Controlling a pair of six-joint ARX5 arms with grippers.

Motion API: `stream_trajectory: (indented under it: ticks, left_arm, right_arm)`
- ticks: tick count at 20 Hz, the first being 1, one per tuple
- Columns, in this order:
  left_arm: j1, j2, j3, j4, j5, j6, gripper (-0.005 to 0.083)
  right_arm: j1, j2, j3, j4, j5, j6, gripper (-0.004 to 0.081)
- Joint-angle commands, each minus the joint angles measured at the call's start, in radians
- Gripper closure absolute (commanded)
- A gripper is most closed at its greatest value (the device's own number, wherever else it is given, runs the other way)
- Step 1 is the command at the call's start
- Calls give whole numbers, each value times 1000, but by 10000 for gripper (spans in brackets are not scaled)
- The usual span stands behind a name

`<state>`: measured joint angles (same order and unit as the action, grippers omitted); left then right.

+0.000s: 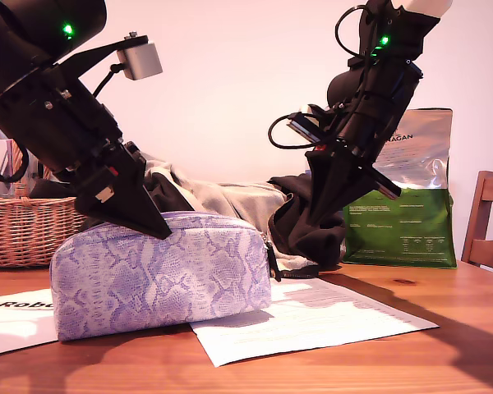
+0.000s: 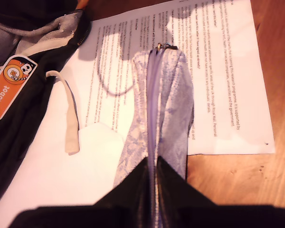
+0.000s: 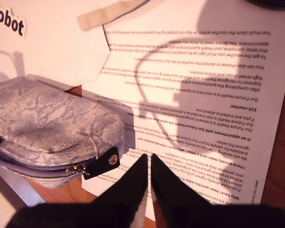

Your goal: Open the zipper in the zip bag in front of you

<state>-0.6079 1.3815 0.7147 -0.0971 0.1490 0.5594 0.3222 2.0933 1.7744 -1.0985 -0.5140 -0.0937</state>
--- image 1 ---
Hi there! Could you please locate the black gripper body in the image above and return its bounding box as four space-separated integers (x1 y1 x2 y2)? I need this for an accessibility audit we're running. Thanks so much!
0 75 125 215
306 117 403 202

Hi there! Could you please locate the lilac snakeskin zip pouch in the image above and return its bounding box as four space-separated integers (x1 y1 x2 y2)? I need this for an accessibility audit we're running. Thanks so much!
48 210 274 342

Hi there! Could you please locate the black zipper pull tab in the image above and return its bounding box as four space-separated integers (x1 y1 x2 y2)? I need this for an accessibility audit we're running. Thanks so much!
264 231 283 283

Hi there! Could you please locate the green silver Canagan bag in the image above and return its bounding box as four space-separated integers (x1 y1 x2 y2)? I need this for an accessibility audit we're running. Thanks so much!
343 108 458 270

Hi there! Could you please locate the dark brown grey-lined jacket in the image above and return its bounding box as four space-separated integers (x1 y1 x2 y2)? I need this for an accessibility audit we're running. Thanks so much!
28 150 348 280

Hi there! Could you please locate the white printed paper sheet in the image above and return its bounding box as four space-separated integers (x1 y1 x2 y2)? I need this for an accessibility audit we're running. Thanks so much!
188 277 440 368

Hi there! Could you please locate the brown wooden chair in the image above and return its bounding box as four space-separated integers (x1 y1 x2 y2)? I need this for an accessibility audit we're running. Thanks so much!
461 170 493 275

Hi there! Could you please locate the white LeRobot logo sheet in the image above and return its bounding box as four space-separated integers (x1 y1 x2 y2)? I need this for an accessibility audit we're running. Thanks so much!
0 286 62 358

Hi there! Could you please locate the arm grey camera box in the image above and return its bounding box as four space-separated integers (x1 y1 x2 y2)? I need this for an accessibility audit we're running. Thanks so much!
51 31 164 82
288 104 338 144

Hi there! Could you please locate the black cable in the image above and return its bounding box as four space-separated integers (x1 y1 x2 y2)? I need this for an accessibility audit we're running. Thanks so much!
0 117 30 185
267 112 314 150
91 63 123 99
334 3 370 57

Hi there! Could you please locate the wicker basket with handle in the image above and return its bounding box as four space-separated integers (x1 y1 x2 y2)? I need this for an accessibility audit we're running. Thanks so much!
0 139 87 268

